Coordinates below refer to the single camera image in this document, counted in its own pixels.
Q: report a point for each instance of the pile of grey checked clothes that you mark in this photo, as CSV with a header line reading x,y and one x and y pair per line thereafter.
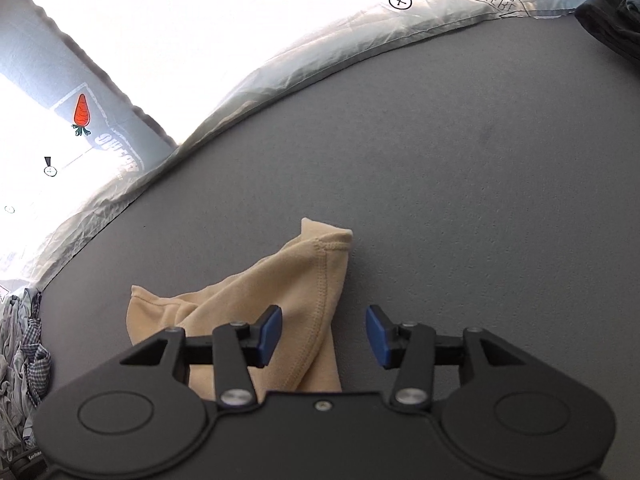
x,y
10,350

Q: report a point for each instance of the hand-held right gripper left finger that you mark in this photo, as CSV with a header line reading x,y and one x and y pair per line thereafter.
x,y
270,335

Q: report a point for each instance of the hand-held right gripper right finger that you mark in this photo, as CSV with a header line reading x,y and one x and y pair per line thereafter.
x,y
379,336

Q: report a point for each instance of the checked shirt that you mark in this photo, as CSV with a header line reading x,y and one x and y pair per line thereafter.
x,y
36,360

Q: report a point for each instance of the dark clothes pile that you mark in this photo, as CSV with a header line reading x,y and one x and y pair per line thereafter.
x,y
612,15

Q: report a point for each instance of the beige sweatshirt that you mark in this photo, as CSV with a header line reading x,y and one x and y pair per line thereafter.
x,y
300,280

